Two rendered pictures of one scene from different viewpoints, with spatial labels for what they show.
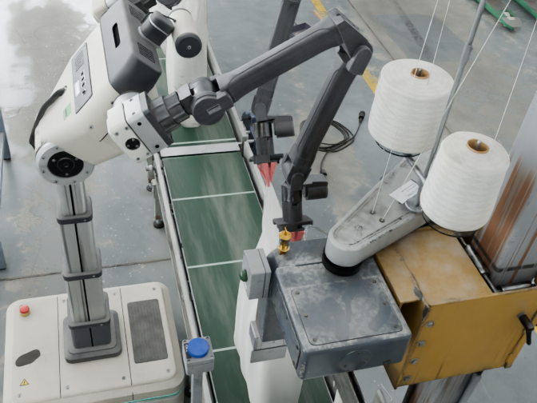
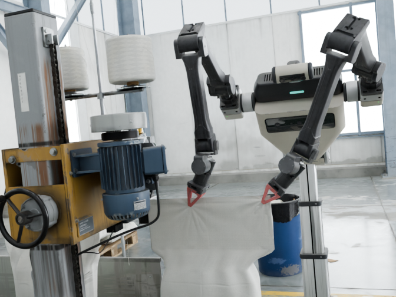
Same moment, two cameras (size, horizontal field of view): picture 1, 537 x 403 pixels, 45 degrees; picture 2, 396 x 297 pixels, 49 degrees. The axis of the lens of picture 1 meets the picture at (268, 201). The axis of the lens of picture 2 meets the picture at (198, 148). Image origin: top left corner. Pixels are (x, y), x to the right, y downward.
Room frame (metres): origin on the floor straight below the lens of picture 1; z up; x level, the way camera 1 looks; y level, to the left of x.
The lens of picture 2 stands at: (2.38, -1.38, 1.36)
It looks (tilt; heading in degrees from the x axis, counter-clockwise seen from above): 3 degrees down; 128
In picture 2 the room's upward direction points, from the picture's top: 5 degrees counter-clockwise
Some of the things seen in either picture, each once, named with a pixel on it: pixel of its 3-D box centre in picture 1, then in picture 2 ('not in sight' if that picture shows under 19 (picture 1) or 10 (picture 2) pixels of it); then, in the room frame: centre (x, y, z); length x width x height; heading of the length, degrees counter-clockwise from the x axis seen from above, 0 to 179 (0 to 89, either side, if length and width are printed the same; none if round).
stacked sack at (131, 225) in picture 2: not in sight; (111, 232); (-1.64, 1.91, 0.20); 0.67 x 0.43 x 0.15; 110
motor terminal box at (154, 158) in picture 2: not in sight; (155, 163); (1.38, -0.35, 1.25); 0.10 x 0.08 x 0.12; 135
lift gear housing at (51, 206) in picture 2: not in sight; (38, 212); (1.16, -0.65, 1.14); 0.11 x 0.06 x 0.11; 20
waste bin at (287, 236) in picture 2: not in sight; (278, 233); (0.48, 2.06, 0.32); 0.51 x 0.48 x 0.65; 110
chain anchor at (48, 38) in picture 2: not in sight; (51, 37); (1.17, -0.55, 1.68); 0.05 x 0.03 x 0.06; 110
